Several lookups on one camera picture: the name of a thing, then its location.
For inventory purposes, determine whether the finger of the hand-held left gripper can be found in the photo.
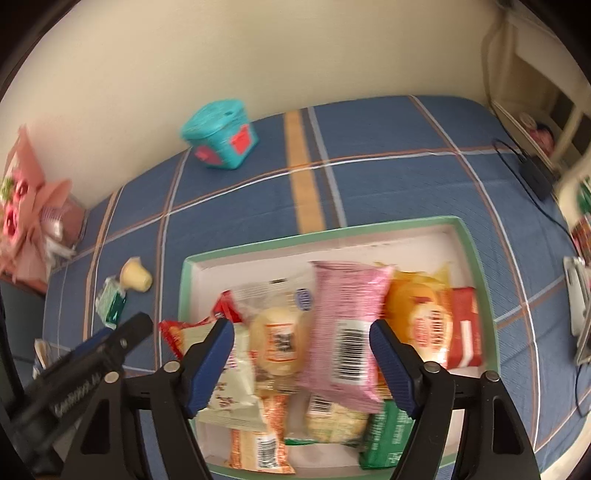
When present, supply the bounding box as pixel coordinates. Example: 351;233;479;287
113;313;153;365
78;328;116;359

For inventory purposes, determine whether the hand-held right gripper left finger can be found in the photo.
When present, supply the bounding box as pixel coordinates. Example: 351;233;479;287
60;318;236;480

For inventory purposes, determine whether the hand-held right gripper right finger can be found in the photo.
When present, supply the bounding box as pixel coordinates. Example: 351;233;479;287
369;318;541;480

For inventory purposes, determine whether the cream snack packet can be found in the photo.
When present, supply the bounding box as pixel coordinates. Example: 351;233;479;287
196;323;266;428

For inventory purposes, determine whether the green white snack packet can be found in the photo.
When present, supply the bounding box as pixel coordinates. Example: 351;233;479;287
95;276;127;324

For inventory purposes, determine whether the red candy packet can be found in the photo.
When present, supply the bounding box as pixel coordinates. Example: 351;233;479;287
158;318;218;361
212;291;245;324

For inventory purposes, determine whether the yellow transparent cake packet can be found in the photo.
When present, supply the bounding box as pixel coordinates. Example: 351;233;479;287
374;263;455;370

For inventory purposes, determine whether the pink snack packet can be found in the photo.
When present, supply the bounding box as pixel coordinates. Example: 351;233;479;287
295;261;395;414

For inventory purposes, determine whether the clear round cake packet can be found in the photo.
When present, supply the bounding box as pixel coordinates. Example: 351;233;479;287
231;272;317;384

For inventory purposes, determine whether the red snack packet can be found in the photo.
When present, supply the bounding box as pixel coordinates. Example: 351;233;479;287
448;287;483;370

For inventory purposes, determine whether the clear green-edged pastry packet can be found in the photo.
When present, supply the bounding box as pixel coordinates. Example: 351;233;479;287
284;392;370;446

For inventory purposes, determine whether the orange cracker packet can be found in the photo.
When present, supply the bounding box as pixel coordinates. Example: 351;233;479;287
226;397;296;474

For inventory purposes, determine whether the green-rimmed cardboard tray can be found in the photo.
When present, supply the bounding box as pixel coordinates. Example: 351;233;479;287
178;216;499;480

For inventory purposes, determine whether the white blue wrapper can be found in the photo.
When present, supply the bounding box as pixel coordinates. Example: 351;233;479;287
32;339;51;370

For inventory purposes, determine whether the yellow pudding cup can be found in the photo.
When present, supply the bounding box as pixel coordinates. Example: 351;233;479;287
119;257;153;292

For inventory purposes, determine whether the clear glass vase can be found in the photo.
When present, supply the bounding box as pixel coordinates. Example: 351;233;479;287
41;194;88;250

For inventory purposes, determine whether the pink flower bouquet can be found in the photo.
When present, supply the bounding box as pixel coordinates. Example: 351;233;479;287
0;124;75;282

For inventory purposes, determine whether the blue plaid bedsheet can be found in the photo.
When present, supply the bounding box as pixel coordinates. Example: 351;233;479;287
41;95;591;480

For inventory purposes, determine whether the white device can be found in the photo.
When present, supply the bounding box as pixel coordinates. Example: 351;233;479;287
563;256;591;365

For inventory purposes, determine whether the teal toy chest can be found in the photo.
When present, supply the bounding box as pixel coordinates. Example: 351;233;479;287
180;98;259;169

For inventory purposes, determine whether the red green box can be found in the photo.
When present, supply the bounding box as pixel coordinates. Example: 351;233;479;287
570;185;591;259

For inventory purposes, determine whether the black power adapter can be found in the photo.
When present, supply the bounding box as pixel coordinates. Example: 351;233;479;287
519;154;555;199

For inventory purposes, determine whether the white chair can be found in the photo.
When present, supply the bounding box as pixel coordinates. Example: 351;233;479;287
551;92;591;204

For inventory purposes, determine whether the pink item on shelf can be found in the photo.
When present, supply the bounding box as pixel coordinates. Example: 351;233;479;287
522;113;555;153

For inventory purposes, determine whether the white bedside shelf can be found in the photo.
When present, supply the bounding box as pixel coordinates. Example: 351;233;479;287
482;9;591;171

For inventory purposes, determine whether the black cable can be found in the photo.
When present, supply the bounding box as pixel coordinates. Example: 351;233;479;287
492;138;573;241

